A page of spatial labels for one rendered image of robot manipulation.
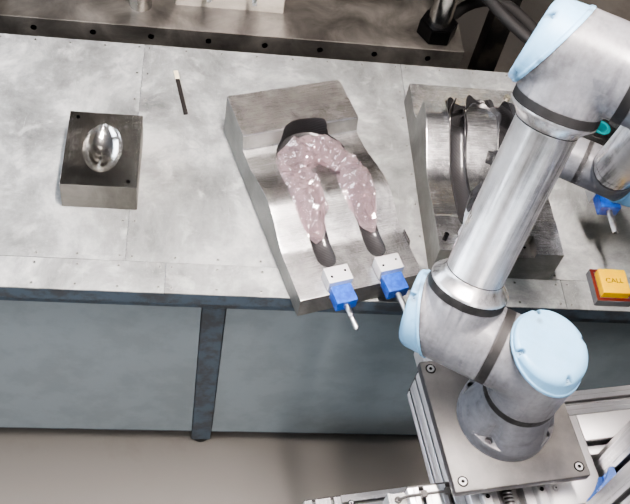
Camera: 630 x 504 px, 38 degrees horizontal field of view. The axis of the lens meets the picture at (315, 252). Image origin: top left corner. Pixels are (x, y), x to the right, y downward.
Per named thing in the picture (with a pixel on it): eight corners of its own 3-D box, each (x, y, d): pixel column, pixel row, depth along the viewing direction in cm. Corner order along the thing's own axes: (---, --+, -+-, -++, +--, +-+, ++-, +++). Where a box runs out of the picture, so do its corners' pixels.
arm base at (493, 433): (562, 455, 141) (587, 428, 133) (471, 467, 138) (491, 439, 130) (532, 369, 150) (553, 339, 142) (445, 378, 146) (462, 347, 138)
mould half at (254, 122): (416, 288, 185) (429, 257, 177) (296, 316, 177) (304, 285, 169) (331, 114, 211) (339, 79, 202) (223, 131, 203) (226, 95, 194)
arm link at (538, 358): (549, 438, 131) (585, 395, 121) (464, 396, 133) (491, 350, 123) (572, 374, 138) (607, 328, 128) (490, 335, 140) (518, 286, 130)
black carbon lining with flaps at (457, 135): (527, 236, 189) (543, 207, 181) (452, 232, 187) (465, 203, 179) (499, 114, 209) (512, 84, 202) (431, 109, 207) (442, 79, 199)
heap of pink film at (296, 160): (385, 229, 186) (393, 205, 179) (304, 246, 180) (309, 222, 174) (341, 137, 199) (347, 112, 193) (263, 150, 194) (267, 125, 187)
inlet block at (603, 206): (621, 241, 187) (632, 225, 183) (598, 240, 186) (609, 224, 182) (606, 191, 195) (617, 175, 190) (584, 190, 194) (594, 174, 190)
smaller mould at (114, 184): (137, 210, 187) (136, 188, 181) (61, 206, 185) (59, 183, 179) (143, 138, 199) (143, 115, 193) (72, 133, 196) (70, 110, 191)
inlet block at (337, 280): (366, 334, 174) (372, 319, 170) (342, 339, 172) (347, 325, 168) (342, 278, 181) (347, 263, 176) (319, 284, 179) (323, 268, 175)
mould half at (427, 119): (549, 280, 192) (572, 242, 181) (428, 274, 188) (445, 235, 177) (508, 109, 221) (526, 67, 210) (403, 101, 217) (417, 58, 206)
